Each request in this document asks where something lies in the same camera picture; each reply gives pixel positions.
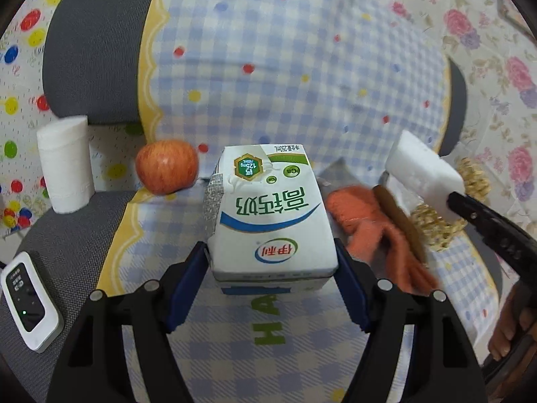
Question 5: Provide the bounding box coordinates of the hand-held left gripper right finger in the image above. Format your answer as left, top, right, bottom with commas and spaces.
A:
333, 243, 479, 403

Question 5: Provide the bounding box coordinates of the grey office chair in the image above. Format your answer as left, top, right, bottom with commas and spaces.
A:
0, 0, 510, 403

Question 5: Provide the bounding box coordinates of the balloon print plastic sheet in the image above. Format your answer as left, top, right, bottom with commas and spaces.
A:
0, 0, 387, 244

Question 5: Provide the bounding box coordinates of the red apple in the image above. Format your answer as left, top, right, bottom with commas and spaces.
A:
135, 138, 199, 196

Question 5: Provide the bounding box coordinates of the person's right hand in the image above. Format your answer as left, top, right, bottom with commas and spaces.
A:
489, 287, 524, 361

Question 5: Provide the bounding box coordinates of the brown stick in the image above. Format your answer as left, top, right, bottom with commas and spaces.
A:
373, 185, 428, 261

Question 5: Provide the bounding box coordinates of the white green milk carton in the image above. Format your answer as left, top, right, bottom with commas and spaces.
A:
202, 143, 340, 297

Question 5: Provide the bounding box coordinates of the white pocket router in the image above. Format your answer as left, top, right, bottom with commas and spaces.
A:
0, 251, 65, 353

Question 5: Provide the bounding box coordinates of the white foam block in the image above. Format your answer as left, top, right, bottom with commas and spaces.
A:
385, 129, 466, 219

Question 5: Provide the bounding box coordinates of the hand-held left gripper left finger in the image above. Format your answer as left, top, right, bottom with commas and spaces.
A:
46, 241, 210, 403

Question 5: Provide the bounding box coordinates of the white toilet paper roll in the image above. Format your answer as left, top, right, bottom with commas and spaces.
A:
36, 115, 94, 215

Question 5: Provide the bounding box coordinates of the floral print plastic sheet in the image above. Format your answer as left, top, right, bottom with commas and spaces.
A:
378, 0, 537, 236

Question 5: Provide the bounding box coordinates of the orange carrot toy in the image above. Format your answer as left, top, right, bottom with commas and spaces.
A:
326, 185, 439, 297

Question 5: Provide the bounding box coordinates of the silver foil wrapper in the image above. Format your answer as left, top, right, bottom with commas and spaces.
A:
316, 157, 357, 194

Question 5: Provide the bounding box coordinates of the woven bamboo basket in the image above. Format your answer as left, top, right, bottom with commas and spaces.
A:
410, 157, 491, 253

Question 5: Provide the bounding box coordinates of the blue checkered cloth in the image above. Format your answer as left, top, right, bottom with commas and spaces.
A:
101, 0, 504, 403

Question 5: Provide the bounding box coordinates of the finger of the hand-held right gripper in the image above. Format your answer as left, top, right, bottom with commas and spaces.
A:
446, 191, 537, 278

